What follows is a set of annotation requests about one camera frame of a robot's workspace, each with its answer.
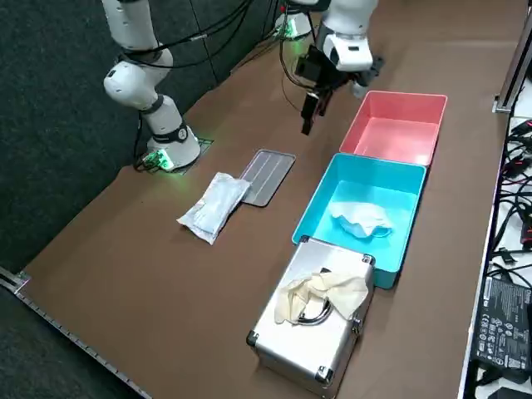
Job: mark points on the pink plastic box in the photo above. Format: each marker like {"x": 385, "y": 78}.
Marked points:
{"x": 395, "y": 133}

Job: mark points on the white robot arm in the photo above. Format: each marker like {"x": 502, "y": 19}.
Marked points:
{"x": 133, "y": 83}
{"x": 297, "y": 27}

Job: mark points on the used face mask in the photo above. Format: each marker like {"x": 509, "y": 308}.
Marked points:
{"x": 359, "y": 218}

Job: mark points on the black labelled power adapter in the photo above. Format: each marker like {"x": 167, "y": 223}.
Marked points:
{"x": 505, "y": 324}

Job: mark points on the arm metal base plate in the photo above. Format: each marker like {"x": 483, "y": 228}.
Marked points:
{"x": 203, "y": 145}

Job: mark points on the blue plastic box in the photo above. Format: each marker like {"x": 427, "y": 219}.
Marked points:
{"x": 365, "y": 191}

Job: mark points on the new face mask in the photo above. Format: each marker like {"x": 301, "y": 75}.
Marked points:
{"x": 216, "y": 205}

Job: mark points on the silver aluminium case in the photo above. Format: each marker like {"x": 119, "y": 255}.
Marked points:
{"x": 307, "y": 345}

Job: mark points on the cream latex glove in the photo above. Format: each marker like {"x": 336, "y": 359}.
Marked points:
{"x": 328, "y": 287}

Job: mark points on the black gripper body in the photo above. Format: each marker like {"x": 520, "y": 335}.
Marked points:
{"x": 374, "y": 75}
{"x": 326, "y": 81}

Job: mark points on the aluminium profile post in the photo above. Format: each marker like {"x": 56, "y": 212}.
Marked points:
{"x": 513, "y": 70}

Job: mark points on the grey ribbed metal tray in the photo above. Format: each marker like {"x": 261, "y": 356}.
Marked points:
{"x": 268, "y": 176}

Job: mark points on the aluminium table edge rail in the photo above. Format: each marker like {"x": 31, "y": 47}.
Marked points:
{"x": 62, "y": 328}

